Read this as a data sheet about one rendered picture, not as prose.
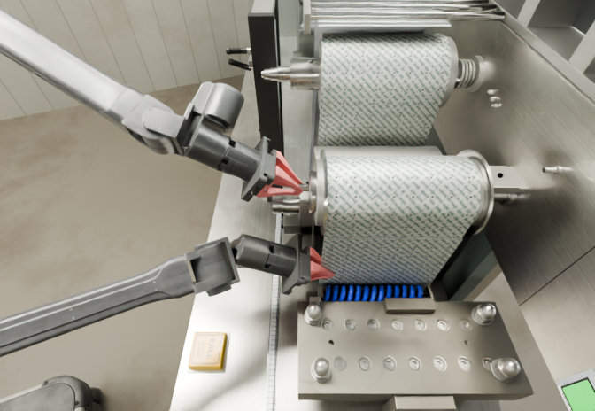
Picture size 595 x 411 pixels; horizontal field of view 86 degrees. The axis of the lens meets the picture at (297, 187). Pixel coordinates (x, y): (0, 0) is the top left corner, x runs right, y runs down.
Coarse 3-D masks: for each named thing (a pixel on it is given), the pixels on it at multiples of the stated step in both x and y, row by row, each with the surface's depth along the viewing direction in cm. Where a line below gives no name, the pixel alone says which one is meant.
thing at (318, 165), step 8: (320, 160) 53; (320, 168) 51; (320, 176) 50; (480, 176) 50; (320, 184) 49; (480, 184) 49; (320, 192) 49; (320, 200) 49; (480, 200) 49; (320, 208) 50; (480, 208) 50; (320, 216) 51; (320, 224) 53
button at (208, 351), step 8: (200, 336) 70; (208, 336) 70; (216, 336) 70; (224, 336) 70; (192, 344) 69; (200, 344) 69; (208, 344) 69; (216, 344) 69; (224, 344) 69; (192, 352) 68; (200, 352) 68; (208, 352) 68; (216, 352) 68; (224, 352) 69; (192, 360) 67; (200, 360) 67; (208, 360) 67; (216, 360) 67; (192, 368) 67; (200, 368) 67; (208, 368) 67; (216, 368) 67
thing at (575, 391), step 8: (576, 384) 41; (584, 384) 40; (568, 392) 42; (576, 392) 41; (584, 392) 40; (592, 392) 39; (568, 400) 42; (576, 400) 41; (584, 400) 40; (592, 400) 39; (576, 408) 41; (584, 408) 40; (592, 408) 39
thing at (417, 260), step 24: (336, 240) 54; (360, 240) 54; (384, 240) 54; (408, 240) 54; (432, 240) 54; (456, 240) 54; (336, 264) 61; (360, 264) 61; (384, 264) 61; (408, 264) 61; (432, 264) 61
